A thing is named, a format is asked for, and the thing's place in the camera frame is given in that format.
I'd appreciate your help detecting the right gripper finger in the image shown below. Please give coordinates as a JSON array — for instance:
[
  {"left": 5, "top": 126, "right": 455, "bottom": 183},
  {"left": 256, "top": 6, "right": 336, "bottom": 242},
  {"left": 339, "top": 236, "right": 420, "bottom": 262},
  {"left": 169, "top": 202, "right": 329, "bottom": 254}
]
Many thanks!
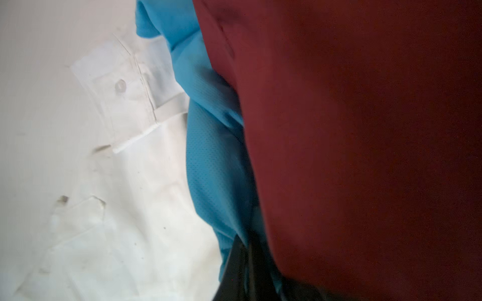
[{"left": 213, "top": 233, "right": 339, "bottom": 301}]

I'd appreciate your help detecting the teal cloth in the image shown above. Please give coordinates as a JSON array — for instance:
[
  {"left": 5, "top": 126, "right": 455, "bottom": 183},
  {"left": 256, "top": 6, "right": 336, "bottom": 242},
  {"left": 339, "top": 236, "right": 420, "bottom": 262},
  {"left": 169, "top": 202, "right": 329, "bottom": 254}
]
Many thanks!
[{"left": 135, "top": 1, "right": 282, "bottom": 290}]

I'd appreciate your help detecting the white cloth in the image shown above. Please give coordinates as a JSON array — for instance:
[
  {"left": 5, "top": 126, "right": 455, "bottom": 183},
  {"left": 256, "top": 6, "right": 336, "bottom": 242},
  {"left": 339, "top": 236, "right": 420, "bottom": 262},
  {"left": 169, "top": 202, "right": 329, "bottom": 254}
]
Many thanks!
[{"left": 6, "top": 25, "right": 221, "bottom": 300}]

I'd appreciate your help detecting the maroon cloth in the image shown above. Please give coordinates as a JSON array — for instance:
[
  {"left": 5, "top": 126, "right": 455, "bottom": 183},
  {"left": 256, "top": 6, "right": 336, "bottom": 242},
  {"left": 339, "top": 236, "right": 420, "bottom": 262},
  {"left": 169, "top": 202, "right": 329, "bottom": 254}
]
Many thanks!
[{"left": 194, "top": 1, "right": 481, "bottom": 300}]

